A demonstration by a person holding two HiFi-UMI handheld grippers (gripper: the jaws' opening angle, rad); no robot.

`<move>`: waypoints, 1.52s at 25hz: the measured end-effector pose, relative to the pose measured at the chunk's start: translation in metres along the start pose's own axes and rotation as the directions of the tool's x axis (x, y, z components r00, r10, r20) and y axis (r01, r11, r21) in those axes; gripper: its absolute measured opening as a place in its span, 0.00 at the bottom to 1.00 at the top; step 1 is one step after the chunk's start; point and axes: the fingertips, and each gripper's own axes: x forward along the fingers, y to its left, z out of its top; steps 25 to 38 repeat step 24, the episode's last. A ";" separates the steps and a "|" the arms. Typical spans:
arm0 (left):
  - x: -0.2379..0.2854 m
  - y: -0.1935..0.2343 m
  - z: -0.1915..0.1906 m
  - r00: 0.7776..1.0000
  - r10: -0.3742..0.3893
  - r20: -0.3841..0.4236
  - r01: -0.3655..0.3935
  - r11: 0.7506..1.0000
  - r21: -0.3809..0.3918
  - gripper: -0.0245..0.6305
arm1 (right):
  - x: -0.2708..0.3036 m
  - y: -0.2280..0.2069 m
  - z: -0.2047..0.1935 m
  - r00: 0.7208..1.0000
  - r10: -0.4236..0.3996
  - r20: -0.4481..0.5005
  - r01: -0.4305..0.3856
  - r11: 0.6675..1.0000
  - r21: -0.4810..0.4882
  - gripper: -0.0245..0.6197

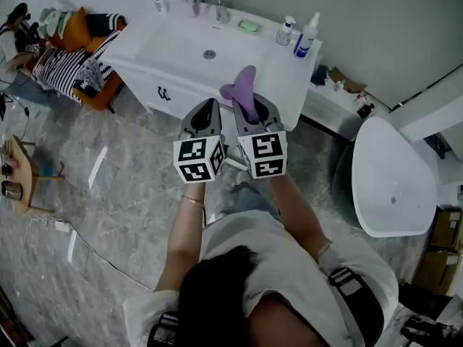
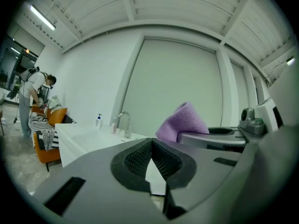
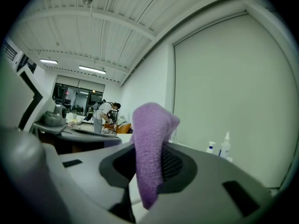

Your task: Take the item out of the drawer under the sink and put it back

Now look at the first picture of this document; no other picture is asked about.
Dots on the person's left forearm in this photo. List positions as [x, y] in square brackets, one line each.
[184, 240]

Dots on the metal sink drain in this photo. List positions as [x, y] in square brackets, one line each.
[209, 54]

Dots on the dark patterned cushion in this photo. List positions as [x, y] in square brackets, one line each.
[106, 24]

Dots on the black white striped blanket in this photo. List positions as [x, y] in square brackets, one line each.
[61, 67]

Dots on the person's jeans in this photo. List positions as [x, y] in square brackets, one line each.
[253, 201]

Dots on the dark metal kettle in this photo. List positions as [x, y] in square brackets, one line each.
[11, 190]

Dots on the orange sofa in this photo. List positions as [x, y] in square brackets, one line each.
[101, 98]

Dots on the black pouch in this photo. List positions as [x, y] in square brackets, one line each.
[319, 75]

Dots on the chrome faucet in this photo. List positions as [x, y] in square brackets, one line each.
[218, 2]

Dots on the teal plastic object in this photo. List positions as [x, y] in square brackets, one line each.
[46, 168]

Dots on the black bag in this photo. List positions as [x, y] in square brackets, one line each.
[423, 295]

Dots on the person's right white shoe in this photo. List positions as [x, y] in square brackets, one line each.
[243, 177]

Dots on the white vanity cabinet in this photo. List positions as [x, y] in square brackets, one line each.
[173, 49]

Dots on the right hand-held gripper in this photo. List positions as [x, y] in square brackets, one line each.
[266, 146]

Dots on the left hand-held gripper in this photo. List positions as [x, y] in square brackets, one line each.
[191, 150]

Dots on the large white blue-label bottle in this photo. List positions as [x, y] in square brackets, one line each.
[304, 43]

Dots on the orange cushion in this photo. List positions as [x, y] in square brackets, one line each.
[76, 31]

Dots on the white power adapter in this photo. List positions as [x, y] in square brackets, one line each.
[62, 226]

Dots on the person's white shirt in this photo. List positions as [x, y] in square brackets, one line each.
[289, 266]

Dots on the green soap dish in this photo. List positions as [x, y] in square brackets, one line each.
[249, 26]

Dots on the small open cardboard box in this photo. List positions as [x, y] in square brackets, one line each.
[345, 80]

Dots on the wooden side table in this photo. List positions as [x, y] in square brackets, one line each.
[23, 165]

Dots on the white bathtub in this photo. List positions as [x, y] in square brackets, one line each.
[394, 175]

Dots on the person's right forearm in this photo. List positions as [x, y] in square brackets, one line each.
[296, 212]

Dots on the clear spray bottle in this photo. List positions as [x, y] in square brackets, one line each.
[284, 34]

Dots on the purple cloth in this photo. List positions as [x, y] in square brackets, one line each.
[242, 92]

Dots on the small white pump bottle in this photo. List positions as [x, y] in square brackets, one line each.
[159, 3]

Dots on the low white cabinet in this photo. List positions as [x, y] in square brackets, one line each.
[325, 103]

